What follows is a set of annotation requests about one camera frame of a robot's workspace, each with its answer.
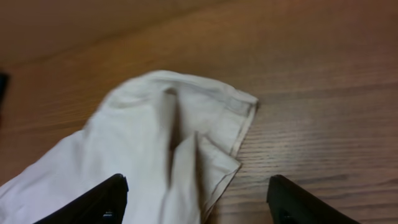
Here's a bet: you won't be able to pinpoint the beige khaki shorts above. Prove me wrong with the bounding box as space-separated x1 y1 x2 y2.
1 70 257 223

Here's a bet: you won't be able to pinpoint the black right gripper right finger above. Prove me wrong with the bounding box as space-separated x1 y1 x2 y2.
267 175 359 224

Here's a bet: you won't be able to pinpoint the black garment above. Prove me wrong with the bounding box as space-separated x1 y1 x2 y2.
0 72 9 106

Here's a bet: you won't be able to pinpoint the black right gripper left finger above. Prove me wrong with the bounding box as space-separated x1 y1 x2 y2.
35 174 129 224

